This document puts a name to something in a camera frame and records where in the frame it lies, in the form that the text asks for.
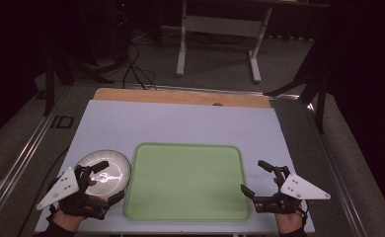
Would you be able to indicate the metal floor rail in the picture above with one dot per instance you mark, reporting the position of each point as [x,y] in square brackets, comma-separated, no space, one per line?
[342,184]
[19,158]

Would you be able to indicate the person's right hand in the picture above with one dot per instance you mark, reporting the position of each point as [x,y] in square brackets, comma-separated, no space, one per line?
[288,222]

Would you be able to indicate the white plate with dark rim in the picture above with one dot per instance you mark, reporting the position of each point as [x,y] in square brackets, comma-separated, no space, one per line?
[116,171]

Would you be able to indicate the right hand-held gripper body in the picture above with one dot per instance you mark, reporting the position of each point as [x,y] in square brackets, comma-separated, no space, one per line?
[299,189]

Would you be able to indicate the white metal desk frame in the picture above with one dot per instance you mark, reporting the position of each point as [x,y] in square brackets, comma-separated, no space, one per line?
[220,25]

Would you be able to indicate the pale lilac table sheet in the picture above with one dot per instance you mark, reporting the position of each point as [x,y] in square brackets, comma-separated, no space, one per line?
[180,125]

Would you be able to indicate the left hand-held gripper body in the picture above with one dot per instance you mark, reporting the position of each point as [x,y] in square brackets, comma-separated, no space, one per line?
[62,187]

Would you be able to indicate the black metal stand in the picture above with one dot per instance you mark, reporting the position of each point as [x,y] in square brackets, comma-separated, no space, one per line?
[319,89]
[50,82]

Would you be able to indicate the green placemat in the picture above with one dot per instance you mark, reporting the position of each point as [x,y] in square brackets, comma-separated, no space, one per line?
[185,182]

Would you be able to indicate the person's left hand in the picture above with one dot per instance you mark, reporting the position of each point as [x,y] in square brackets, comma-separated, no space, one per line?
[67,221]

